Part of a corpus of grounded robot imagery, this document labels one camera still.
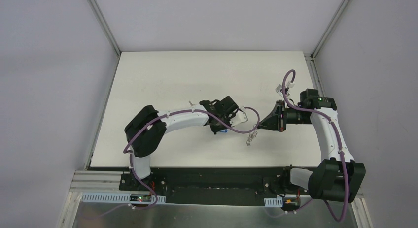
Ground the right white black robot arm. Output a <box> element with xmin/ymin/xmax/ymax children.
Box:
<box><xmin>257</xmin><ymin>89</ymin><xmax>366</xmax><ymax>203</ymax></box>

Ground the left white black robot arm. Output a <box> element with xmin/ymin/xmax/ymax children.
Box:
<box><xmin>124</xmin><ymin>96</ymin><xmax>248</xmax><ymax>191</ymax></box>

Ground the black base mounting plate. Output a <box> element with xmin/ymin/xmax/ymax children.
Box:
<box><xmin>119</xmin><ymin>167</ymin><xmax>310</xmax><ymax>206</ymax></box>

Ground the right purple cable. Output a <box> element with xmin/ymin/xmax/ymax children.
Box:
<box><xmin>282</xmin><ymin>68</ymin><xmax>350</xmax><ymax>224</ymax></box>

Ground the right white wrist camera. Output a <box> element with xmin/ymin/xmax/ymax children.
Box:
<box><xmin>275</xmin><ymin>83</ymin><xmax>294</xmax><ymax>95</ymax></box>

